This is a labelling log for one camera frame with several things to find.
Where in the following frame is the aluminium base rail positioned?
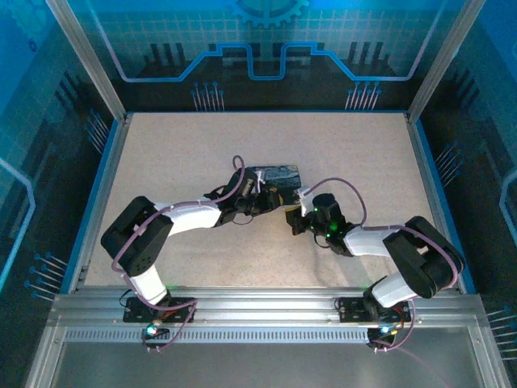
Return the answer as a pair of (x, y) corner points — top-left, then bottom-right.
(47, 287), (490, 329)

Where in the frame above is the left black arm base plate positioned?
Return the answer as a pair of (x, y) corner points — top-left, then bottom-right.
(122, 296), (198, 324)

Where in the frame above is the slotted grey cable duct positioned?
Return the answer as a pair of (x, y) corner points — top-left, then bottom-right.
(63, 328), (371, 345)

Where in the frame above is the right controller board with LED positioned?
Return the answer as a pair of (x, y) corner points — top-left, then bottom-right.
(366, 324), (399, 343)

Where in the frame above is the grey metal shelf panel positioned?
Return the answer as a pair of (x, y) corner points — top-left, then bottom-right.
(23, 326), (511, 388)

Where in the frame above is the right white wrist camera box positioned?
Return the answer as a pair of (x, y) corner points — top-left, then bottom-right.
(296, 187), (316, 209)

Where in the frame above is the aluminium side rail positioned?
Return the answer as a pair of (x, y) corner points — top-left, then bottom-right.
(65, 114), (133, 294)
(405, 112), (478, 294)

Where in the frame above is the aluminium frame post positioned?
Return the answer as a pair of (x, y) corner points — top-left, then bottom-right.
(44, 0), (131, 123)
(406, 0), (486, 123)

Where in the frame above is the controller board with led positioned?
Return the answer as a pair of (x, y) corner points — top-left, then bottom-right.
(366, 324), (399, 343)
(141, 321), (171, 341)

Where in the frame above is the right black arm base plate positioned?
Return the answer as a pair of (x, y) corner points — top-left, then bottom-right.
(336, 295), (413, 324)

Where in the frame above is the starry night tin box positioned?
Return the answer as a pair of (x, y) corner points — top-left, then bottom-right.
(246, 162), (305, 205)

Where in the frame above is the left controller board with LED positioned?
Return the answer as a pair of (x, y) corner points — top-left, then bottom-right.
(141, 321), (171, 341)

